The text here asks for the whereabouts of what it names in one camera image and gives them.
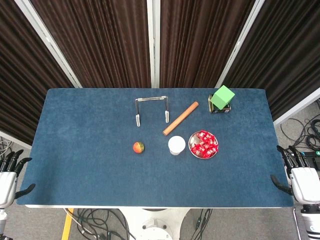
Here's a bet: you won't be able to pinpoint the black tin with gold lid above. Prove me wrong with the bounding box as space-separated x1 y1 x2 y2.
207 94 232 115

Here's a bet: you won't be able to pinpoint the blue table cloth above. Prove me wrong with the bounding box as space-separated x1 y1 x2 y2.
16 87 294 208

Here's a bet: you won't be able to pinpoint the grey floor cable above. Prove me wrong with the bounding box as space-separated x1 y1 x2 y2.
0 139 16 162

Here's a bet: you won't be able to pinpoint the white partition frame rail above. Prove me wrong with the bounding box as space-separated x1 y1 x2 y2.
273 86 320 127
0 130 33 150

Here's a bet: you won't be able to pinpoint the orange and green ball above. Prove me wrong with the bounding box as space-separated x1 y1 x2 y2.
132 141 146 154

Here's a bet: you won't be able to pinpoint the black pedal box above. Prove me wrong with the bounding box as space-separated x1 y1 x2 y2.
306 156 320 171

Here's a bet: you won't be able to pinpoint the yellow floor tape strip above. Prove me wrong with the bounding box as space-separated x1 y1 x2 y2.
61 208 75 240

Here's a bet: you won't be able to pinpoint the white partition frame post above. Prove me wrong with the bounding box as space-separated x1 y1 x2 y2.
146 0 161 89
13 0 83 89
214 0 266 89

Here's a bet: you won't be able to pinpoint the wooden rolling pin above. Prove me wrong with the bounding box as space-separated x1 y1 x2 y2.
162 101 200 136

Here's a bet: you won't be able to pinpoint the black cable with inline switch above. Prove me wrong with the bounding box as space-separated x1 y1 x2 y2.
191 208 214 240

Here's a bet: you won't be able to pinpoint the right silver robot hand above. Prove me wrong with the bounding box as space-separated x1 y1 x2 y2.
270 144 320 205

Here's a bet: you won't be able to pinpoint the black floor cable bundle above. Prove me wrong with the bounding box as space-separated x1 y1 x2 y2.
65 208 137 240
279 99 320 151

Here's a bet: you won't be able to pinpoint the green cube block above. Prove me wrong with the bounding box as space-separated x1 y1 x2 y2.
210 84 236 110

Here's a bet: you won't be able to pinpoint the dark brown pleated curtain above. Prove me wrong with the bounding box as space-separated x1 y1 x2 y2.
29 0 152 88
222 0 320 121
159 0 257 88
0 0 76 146

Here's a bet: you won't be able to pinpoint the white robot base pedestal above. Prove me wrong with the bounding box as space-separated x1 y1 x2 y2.
119 207 191 240

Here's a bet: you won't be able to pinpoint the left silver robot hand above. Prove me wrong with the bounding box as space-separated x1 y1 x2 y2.
0 149 36 209

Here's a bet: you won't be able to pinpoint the white paper cup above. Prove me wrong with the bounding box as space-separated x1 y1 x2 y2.
167 135 187 156

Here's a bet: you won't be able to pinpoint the metal bowl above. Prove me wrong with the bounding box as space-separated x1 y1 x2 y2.
188 129 219 159

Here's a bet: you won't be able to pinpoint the metal wire stand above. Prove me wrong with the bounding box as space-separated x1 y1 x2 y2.
134 95 170 128

